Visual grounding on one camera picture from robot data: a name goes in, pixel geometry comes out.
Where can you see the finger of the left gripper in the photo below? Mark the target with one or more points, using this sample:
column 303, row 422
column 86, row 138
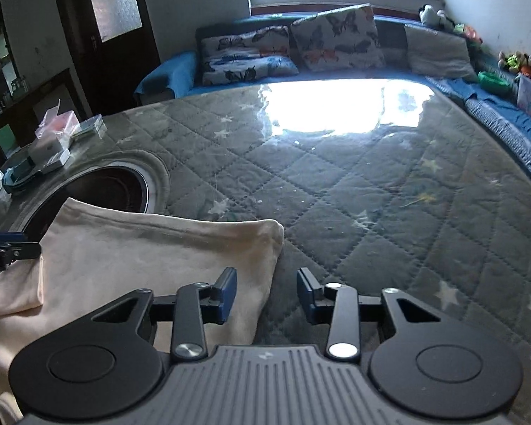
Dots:
column 20, row 251
column 7, row 237

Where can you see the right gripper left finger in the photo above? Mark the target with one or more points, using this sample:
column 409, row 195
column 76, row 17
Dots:
column 193, row 306

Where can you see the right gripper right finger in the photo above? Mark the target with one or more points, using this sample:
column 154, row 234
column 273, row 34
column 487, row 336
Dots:
column 342, row 308

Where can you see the cream cloth garment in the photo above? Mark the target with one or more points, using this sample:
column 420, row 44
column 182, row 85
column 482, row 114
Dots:
column 91, row 256

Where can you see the teal black device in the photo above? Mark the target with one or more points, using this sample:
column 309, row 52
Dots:
column 19, row 178

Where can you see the white tissue box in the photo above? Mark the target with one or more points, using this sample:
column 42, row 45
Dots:
column 49, row 145

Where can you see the pink plastic box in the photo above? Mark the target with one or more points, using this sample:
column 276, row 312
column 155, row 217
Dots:
column 56, row 123

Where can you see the black induction cooktop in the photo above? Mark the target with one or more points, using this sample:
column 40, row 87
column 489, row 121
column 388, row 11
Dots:
column 113, row 187

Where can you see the dark wooden cabinet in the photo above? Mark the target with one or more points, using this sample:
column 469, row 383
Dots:
column 18, row 100

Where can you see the grey quilted star tablecloth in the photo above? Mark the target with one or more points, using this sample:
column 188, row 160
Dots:
column 378, row 183

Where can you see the small green white box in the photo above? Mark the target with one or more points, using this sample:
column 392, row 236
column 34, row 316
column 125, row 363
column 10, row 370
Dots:
column 91, row 126

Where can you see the dark wooden door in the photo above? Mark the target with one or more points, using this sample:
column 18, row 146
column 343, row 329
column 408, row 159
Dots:
column 112, row 47

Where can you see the left butterfly pillow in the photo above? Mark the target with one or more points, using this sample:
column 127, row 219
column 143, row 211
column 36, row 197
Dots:
column 245, row 58

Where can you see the butterfly pillow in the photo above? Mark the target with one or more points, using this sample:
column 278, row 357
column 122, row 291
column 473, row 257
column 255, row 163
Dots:
column 245, row 58
column 346, row 38

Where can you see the blue corner sofa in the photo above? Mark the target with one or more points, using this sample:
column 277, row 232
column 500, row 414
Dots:
column 180, row 76

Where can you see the right butterfly pillow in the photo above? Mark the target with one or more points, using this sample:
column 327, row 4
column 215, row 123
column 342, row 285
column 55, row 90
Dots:
column 346, row 38

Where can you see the grey cushion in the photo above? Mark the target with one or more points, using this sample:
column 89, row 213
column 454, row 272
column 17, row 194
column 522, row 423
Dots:
column 438, row 54

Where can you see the green bowl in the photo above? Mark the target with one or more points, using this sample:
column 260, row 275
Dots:
column 494, row 84

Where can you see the green brown plush toys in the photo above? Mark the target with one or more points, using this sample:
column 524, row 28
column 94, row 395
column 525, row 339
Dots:
column 515, row 63

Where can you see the panda plush toy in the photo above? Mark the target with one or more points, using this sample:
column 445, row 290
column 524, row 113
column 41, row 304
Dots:
column 436, row 19

